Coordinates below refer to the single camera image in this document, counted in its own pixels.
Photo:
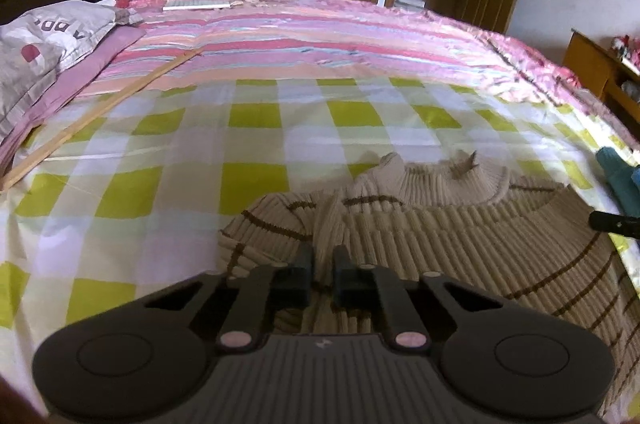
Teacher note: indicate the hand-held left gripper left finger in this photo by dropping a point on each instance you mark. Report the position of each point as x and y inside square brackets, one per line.
[300, 276]

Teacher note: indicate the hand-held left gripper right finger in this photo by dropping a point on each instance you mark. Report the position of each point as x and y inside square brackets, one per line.
[344, 276]

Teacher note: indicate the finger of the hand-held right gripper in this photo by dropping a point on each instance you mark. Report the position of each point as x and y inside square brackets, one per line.
[617, 224]

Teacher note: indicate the beige brown-striped knit sweater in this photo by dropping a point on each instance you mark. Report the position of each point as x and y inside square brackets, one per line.
[475, 244]

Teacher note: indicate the teal cloth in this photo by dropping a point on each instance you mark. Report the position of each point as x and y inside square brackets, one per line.
[617, 176]

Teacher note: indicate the blue cloth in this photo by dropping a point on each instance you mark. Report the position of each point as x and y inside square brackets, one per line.
[636, 176]

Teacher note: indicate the wooden cabinet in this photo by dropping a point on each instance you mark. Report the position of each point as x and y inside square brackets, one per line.
[595, 69]

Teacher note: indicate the green white checkered bed sheet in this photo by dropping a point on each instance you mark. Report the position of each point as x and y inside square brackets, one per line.
[175, 164]

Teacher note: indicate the pink striped blanket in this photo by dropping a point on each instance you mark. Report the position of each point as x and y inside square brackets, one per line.
[325, 44]

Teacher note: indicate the long wooden stick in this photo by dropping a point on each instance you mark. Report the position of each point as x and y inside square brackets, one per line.
[100, 111]

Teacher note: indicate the white book on bed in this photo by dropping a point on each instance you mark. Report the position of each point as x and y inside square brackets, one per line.
[197, 5]

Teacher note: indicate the grey pillow with red dots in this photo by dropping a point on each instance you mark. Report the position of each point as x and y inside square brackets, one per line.
[100, 54]
[22, 84]

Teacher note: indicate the small grey pink cloth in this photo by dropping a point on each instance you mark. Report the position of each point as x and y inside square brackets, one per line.
[127, 11]

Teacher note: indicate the grey lettered pillow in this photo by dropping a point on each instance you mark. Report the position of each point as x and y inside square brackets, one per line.
[70, 26]

